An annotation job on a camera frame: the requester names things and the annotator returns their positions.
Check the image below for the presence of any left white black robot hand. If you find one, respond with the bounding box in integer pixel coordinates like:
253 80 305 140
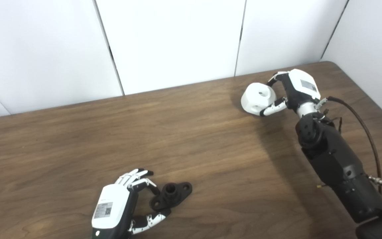
92 168 172 239

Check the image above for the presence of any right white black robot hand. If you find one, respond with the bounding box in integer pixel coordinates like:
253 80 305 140
260 69 321 117

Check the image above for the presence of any round white piece with holes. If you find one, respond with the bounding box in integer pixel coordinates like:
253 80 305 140
241 83 277 116

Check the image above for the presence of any black flanged holder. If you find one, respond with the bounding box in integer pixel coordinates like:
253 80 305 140
150 182 193 212

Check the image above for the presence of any right arm thin black wire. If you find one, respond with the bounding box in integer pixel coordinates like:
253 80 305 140
322 109 343 134

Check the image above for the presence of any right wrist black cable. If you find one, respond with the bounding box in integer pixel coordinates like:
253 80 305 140
316 96 382 196

